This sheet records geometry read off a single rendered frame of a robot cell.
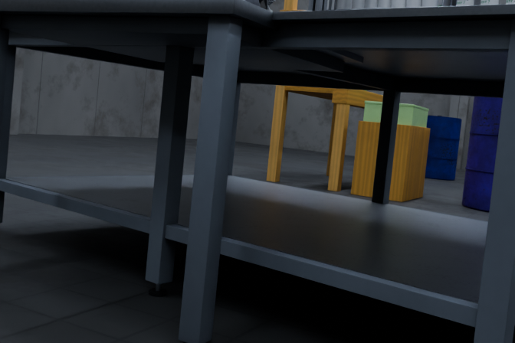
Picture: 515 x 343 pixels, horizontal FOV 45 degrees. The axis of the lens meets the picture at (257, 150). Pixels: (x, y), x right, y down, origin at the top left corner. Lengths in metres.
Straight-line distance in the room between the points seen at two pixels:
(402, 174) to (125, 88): 6.81
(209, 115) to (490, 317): 0.74
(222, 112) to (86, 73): 8.97
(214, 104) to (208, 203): 0.23
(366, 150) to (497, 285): 4.00
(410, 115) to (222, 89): 3.86
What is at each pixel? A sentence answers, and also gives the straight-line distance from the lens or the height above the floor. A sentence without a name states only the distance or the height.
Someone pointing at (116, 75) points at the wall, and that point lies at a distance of 10.92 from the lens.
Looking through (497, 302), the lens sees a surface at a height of 0.25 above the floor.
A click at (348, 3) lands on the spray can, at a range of 2.26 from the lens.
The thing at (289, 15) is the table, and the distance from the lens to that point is 1.58.
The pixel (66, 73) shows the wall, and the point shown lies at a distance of 10.08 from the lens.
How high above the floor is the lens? 0.56
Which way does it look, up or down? 3 degrees down
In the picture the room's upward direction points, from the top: 6 degrees clockwise
